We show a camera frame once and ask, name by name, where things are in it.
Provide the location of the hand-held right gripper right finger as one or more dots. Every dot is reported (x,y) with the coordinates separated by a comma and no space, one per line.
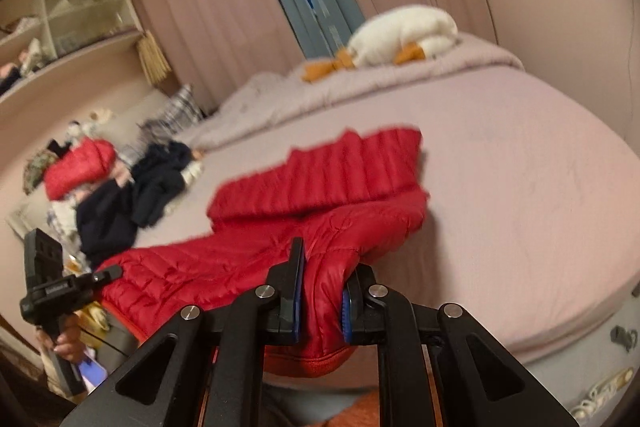
(346,312)

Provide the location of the person's left hand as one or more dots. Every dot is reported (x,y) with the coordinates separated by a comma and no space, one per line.
(72,342)

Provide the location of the white wall shelf unit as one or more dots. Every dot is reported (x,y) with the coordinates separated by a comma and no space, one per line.
(75,52)

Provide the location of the smartphone with lit screen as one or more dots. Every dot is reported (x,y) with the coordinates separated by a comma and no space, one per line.
(93,372)

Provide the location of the dark navy coat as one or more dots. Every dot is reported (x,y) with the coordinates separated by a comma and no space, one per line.
(107,222)

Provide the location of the white power strip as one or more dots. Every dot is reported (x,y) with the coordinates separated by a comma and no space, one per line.
(600,391)

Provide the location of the plaid pillow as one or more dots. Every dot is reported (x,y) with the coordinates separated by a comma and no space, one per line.
(177,109)

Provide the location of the small white plush toy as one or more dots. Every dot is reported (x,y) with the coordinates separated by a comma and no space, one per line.
(75,133)

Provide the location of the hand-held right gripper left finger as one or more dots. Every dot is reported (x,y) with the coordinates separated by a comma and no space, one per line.
(297,302)

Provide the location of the grey duvet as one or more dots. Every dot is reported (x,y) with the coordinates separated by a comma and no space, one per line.
(350,92)

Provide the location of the cream plush toy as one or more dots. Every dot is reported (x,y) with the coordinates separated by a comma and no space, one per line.
(100,115)

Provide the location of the folded red puffer jacket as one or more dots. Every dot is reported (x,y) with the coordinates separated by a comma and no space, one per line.
(80,167)

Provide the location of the orange knit cloth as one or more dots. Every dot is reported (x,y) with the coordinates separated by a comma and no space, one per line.
(350,413)

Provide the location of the yellow tassel bundle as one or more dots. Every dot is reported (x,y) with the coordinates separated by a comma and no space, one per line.
(152,59)

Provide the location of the red puffer jacket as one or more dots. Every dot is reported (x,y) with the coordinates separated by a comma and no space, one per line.
(80,167)
(300,192)

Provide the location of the small black object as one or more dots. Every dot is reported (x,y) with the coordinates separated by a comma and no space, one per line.
(624,338)

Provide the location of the beige pillow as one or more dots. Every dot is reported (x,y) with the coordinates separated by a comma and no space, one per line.
(140,107)

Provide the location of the floral patterned cloth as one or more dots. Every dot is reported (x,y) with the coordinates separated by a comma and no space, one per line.
(37,166)

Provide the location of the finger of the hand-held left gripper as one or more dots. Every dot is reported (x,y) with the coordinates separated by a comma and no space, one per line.
(107,275)

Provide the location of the white crumpled cloth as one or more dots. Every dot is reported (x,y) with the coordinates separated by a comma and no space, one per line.
(192,170)

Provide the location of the white goose plush toy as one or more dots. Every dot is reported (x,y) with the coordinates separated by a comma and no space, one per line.
(400,32)

